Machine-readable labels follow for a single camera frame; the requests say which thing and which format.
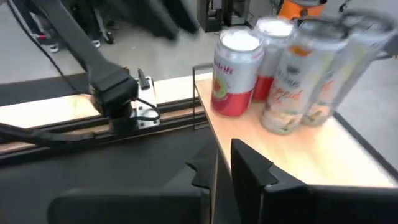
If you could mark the black table mat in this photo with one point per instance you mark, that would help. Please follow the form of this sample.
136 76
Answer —
93 174

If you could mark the orange shop vacuum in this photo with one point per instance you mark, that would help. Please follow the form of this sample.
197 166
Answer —
292 11

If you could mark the black frame strut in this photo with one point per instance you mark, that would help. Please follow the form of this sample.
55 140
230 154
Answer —
31 135

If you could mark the black equipment rack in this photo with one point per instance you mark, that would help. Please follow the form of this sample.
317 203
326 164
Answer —
211 15

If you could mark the white pink soda can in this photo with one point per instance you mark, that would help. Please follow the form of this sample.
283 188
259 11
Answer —
236 71
271 62

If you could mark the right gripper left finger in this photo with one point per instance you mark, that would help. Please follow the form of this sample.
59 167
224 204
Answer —
206 168

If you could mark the person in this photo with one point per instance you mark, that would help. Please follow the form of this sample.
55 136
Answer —
46 31

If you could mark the wooden shelf with black frame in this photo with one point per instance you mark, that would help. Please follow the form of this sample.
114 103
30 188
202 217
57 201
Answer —
311 155

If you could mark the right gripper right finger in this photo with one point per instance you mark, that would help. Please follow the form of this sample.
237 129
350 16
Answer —
248 186

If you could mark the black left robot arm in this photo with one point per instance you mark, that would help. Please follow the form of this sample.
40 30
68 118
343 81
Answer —
109 90

